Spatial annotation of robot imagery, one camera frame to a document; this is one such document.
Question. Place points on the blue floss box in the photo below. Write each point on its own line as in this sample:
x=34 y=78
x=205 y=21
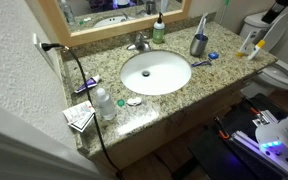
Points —
x=213 y=55

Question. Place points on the black cart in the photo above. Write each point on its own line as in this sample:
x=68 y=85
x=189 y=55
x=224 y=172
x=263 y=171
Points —
x=217 y=156

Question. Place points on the wooden vanity cabinet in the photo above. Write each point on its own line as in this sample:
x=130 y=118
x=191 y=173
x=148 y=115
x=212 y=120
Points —
x=184 y=113

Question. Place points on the white door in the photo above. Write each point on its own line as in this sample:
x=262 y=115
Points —
x=17 y=150

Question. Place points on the blue toothbrush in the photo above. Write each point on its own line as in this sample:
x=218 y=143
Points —
x=202 y=36

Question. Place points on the black orange clamp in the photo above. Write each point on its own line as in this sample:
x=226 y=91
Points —
x=222 y=133
x=254 y=111

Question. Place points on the chrome faucet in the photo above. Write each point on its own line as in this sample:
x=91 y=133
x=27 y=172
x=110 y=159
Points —
x=140 y=43

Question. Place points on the tall white blue toothpaste tube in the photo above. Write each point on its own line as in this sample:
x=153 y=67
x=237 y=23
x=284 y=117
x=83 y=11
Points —
x=202 y=21

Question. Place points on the aluminium mounting rail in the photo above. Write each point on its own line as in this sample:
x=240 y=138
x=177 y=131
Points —
x=247 y=141

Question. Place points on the green soap pump bottle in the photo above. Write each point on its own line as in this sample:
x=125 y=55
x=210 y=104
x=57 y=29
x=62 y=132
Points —
x=158 y=33

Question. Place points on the clear plastic bottle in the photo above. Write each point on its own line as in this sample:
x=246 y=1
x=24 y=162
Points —
x=106 y=106

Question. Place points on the green bottle cap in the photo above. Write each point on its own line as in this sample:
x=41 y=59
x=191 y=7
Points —
x=120 y=103

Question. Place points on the wood framed mirror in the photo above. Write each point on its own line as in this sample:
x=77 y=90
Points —
x=117 y=30

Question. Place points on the white round lid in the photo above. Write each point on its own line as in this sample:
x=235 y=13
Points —
x=134 y=101

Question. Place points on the white oval sink basin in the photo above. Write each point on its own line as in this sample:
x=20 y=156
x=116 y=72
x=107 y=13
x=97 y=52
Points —
x=164 y=73

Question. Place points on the small white tube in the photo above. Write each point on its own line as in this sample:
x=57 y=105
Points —
x=247 y=41

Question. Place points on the white paper packet dark edge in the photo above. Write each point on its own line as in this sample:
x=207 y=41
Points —
x=82 y=126

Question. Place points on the purple toothpaste tube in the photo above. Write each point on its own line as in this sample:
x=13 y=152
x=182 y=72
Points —
x=89 y=83

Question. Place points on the white tube with yellow cap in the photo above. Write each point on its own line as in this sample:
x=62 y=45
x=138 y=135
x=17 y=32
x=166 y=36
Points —
x=255 y=51

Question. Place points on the white toilet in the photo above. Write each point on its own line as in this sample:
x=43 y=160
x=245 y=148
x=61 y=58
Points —
x=277 y=76

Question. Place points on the metal sink drain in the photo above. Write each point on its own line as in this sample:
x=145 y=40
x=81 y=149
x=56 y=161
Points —
x=146 y=73

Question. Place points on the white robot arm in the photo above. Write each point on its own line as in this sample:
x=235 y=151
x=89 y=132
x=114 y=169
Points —
x=284 y=133

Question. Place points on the black device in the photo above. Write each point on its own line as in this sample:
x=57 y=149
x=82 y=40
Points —
x=274 y=11

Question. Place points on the grey metal cup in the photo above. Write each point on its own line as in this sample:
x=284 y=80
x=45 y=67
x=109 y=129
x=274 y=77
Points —
x=198 y=46

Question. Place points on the white wall outlet plate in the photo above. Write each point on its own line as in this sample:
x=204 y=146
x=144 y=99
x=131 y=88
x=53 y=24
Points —
x=45 y=55

